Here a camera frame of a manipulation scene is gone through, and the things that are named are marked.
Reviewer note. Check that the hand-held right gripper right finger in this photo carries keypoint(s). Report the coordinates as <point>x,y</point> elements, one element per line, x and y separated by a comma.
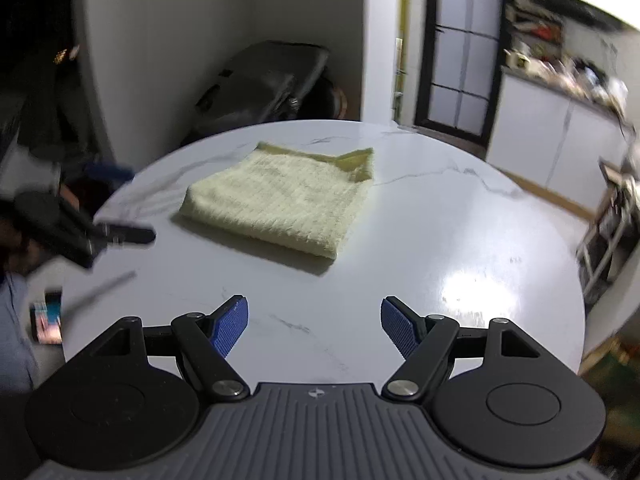
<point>397,322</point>

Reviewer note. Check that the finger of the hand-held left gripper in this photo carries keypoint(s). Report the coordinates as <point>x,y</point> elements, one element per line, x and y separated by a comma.
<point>110,171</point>
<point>130,234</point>

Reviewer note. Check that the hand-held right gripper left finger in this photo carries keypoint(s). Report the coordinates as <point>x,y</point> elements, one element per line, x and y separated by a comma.
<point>230,322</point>

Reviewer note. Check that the yellow towel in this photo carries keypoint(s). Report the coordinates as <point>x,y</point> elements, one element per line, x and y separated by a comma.
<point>280,200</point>

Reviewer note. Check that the smartphone with lit screen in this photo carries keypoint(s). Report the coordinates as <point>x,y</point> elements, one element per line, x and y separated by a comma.
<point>47,317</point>

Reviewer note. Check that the person's light blue clothing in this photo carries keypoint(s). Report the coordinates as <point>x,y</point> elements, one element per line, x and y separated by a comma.
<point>15,350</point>

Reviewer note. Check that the grey bag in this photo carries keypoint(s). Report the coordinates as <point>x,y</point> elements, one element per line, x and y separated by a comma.
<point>260,80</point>

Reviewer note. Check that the white trolley rack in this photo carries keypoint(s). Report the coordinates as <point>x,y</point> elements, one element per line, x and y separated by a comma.
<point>600,240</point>

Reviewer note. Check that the brown wooden chair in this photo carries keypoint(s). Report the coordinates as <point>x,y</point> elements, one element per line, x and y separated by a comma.
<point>325,102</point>

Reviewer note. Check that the white kitchen base cabinet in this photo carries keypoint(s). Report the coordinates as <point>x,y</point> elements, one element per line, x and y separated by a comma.
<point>530,130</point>

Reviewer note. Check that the black framed glass door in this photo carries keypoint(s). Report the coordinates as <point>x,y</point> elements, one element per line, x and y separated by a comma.
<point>465,50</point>

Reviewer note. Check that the white countertop appliance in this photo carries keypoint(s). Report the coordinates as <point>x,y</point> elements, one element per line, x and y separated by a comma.
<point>520,61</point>

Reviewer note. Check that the yellow pipe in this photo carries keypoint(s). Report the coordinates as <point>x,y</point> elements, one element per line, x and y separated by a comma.
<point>404,20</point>

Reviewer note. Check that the pile of plastic bags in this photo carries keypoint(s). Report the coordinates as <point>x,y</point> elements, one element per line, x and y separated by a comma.
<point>590,82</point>

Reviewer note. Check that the black spice rack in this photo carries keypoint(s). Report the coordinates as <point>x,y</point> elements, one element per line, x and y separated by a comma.
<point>537,30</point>

